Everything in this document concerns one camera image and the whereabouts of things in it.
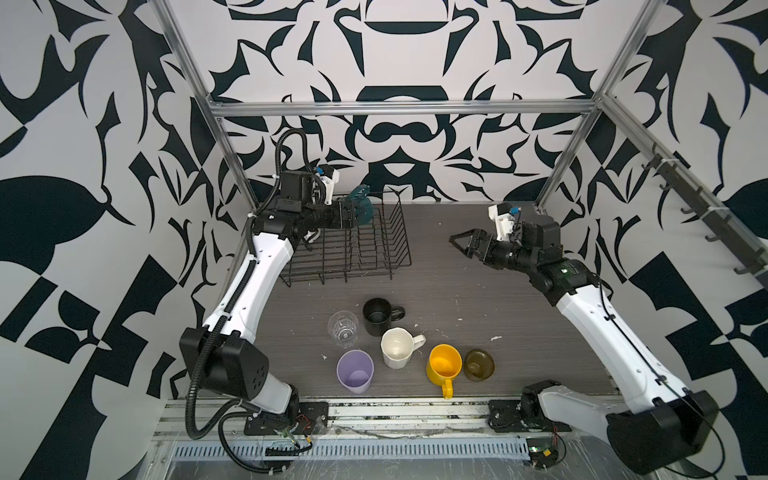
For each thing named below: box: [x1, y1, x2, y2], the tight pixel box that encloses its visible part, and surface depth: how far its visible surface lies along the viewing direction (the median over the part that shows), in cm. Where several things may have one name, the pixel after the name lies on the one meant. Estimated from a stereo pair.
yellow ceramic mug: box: [426, 344, 463, 400], surface depth 77 cm
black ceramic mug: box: [362, 298, 406, 337], surface depth 87 cm
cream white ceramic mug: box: [380, 327, 427, 369], surface depth 79 cm
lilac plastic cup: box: [336, 349, 375, 395], surface depth 74 cm
